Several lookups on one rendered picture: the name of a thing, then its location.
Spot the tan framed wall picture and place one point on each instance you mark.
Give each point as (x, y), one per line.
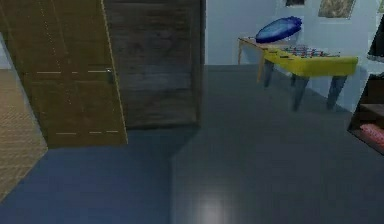
(335, 8)

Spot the light wooden table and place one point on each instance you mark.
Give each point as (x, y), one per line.
(250, 43)

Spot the blue oval cushion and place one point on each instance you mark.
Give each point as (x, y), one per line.
(278, 29)

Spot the pink patterned cloth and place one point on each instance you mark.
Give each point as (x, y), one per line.
(374, 133)

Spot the yellow table football game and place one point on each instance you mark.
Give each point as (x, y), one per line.
(310, 63)

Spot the black lamp shade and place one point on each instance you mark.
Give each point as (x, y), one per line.
(378, 43)

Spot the brown wooden room door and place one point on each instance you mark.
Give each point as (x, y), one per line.
(70, 73)

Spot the dark framed wall picture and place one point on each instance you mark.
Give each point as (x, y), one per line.
(295, 2)

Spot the dark brown wooden shelf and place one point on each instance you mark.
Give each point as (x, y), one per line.
(370, 110)

